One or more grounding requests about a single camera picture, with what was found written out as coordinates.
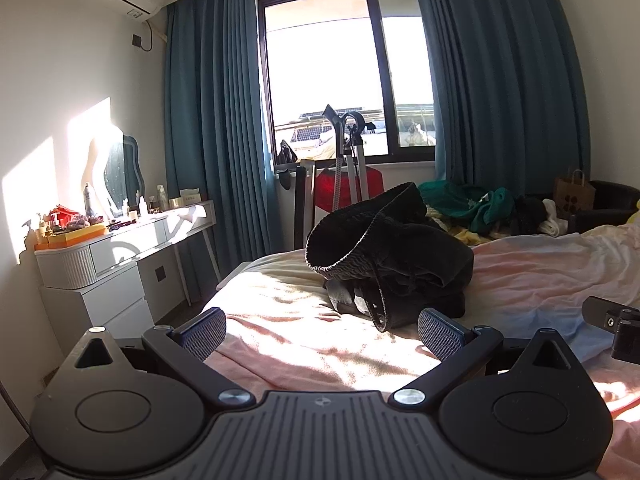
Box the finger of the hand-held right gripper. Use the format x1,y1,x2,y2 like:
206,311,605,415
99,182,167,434
582,296,640,361

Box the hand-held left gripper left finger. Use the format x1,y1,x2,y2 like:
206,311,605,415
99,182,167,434
74,306,257,407

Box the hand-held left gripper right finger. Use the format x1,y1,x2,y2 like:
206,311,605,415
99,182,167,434
390,308,581,407

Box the black pants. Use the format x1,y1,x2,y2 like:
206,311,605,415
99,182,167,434
305,182,475,333

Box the black clothes heap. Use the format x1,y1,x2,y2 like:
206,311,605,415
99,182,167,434
510,195,551,236

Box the bed with pastel sheet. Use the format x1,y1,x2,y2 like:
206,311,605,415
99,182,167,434
202,220,640,480

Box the white vanity desk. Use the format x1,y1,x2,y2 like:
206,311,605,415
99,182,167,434
34,200,221,341

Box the white cloth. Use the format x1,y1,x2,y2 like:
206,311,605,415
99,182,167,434
537,199,571,236

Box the yellow cloth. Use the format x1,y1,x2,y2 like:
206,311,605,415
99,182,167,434
440,215,501,247

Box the black armchair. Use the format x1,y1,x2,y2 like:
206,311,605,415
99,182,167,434
567,180,640,233

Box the brown paper bag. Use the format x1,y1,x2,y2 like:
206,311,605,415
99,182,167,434
552,169,597,220

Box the green garment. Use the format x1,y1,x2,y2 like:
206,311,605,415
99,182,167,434
419,180,516,228

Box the orange tray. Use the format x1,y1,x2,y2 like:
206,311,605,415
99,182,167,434
34,224,108,251

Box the red cloth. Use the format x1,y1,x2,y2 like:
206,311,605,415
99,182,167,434
314,169,385,211

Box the red box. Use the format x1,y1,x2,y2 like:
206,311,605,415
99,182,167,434
47,205,81,228

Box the wavy vanity mirror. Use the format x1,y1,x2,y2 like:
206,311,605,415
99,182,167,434
82,125,147,221

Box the garment steamer stand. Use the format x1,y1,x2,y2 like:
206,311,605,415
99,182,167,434
322,104,376,211

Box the black hanging cloth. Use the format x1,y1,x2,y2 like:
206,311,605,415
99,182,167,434
274,140,299,191

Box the teal curtain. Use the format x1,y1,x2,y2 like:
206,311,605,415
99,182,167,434
164,0,278,273
411,0,591,191

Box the dark framed window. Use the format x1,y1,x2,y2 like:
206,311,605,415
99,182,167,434
255,0,438,163

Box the black upright frame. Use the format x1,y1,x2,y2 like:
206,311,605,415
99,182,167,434
294,157,318,251

